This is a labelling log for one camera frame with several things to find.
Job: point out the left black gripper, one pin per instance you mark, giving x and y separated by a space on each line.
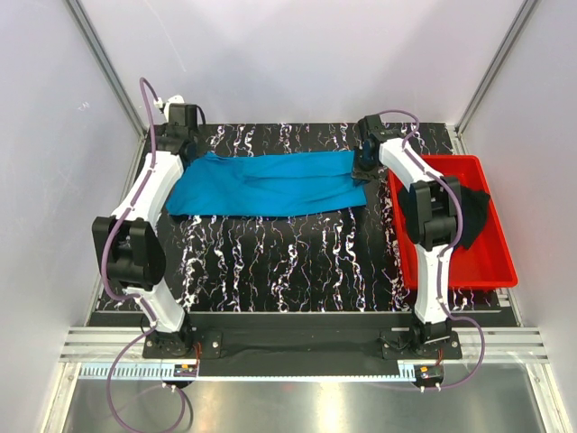
196 131

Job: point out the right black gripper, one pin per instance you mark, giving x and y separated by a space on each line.
357 171

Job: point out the blue t-shirt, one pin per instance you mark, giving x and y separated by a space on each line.
284 185

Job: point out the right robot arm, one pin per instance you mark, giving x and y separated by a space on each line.
431 324

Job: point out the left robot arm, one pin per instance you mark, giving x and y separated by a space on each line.
130 257

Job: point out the black t-shirt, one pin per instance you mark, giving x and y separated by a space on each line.
473 212

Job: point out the red plastic bin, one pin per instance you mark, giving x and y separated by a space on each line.
487 264

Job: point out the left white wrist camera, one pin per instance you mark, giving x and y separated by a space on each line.
162 104

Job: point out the right aluminium frame post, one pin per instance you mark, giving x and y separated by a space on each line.
506 46

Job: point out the aluminium frame post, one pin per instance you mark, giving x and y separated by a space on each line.
97 49
506 46

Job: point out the left aluminium frame post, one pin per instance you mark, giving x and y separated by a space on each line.
97 49

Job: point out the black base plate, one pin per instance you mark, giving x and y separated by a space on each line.
290 346

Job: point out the aluminium rail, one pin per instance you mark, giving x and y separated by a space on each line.
98 353

